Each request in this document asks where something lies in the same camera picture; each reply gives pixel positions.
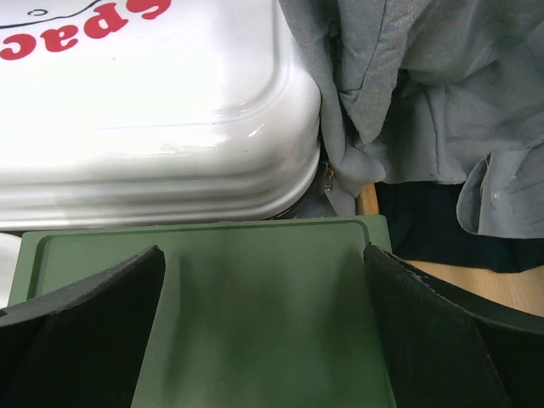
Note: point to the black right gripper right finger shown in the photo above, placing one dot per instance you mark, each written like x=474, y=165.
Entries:
x=447, y=347

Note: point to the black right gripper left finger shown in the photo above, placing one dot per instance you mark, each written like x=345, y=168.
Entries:
x=82, y=345

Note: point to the white black space suitcase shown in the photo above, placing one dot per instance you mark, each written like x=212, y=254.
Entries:
x=152, y=112

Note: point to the dark navy folded cloth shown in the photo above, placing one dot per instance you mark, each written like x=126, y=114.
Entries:
x=423, y=227

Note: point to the green drawer box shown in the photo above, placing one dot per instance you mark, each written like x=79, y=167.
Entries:
x=251, y=314

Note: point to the grey shirt on hanger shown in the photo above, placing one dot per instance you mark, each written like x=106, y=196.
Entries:
x=449, y=92

